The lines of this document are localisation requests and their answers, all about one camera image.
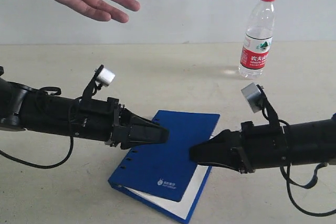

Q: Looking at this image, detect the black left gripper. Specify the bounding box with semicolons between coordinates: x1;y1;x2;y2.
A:
76;98;169;150

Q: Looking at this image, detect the clear plastic water bottle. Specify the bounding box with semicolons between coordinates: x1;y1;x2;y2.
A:
238;0;276;79

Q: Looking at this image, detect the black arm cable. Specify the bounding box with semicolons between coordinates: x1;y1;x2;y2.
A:
0;86;87;169
278;119;336;218

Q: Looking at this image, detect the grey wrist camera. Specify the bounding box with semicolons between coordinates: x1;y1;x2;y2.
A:
81;65;115;103
241;82;280;127

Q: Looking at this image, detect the blue ring binder notebook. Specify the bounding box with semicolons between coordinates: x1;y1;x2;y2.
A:
108;110;220;223

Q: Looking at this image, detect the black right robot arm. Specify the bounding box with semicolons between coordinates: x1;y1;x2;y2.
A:
189;119;335;174

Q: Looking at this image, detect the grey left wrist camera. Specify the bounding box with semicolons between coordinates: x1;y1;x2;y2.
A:
81;65;115;103

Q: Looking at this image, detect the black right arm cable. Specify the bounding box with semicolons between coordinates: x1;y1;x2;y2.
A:
278;119;336;218

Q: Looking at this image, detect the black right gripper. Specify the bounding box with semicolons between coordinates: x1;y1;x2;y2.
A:
189;121;288;174

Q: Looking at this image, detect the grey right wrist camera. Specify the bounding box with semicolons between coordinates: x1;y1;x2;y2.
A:
241;82;280;127

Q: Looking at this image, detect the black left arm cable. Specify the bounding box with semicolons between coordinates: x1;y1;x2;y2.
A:
0;86;87;169

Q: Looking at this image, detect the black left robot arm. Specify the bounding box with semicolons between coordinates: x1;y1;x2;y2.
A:
1;66;169;150

